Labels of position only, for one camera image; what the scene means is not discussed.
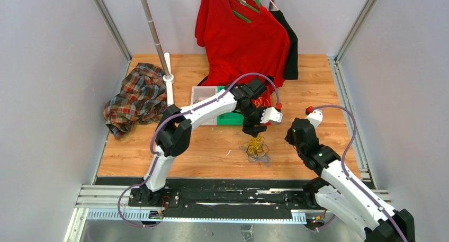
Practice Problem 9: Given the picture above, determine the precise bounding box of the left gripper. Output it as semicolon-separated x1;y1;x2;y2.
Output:
239;104;272;138

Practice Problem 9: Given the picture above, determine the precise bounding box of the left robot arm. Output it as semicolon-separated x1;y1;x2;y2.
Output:
139;78;267;207

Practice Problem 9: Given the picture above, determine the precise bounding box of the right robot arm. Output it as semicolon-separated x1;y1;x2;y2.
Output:
285;118;416;241

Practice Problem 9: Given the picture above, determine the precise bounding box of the green plastic bin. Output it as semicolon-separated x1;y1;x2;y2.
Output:
217;86;246;126

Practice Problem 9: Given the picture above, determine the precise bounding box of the red plastic bin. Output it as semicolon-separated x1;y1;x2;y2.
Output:
252;86;273;107

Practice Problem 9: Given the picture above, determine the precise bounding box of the black garment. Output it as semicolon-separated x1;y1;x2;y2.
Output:
270;10;299;80

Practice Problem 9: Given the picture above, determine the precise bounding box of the white plastic bin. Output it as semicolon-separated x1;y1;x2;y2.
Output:
190;86;218;105

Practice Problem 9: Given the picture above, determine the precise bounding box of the red t-shirt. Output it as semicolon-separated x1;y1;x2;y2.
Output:
194;0;290;87

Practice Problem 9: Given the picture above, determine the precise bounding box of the plaid flannel shirt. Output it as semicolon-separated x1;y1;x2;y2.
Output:
103;63;167;139

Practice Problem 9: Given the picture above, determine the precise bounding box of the green clothes hanger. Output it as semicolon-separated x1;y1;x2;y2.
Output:
229;0;263;24

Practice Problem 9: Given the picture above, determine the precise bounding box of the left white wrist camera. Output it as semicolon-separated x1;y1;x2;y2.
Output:
260;105;283;124

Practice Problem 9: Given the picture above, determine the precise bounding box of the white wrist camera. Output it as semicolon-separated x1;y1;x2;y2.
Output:
260;105;283;124
306;106;324;129

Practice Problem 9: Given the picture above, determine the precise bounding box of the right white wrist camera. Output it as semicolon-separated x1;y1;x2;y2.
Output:
306;106;324;129

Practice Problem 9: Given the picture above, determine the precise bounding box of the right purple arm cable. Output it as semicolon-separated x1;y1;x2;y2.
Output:
312;105;409;242

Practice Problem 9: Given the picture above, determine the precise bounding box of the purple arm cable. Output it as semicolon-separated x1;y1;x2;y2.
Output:
312;105;409;242
117;73;281;228

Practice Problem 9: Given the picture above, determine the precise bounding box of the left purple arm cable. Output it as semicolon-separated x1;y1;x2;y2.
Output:
117;73;281;228

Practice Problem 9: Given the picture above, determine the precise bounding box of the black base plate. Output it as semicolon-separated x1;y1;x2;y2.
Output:
127;178;325;220

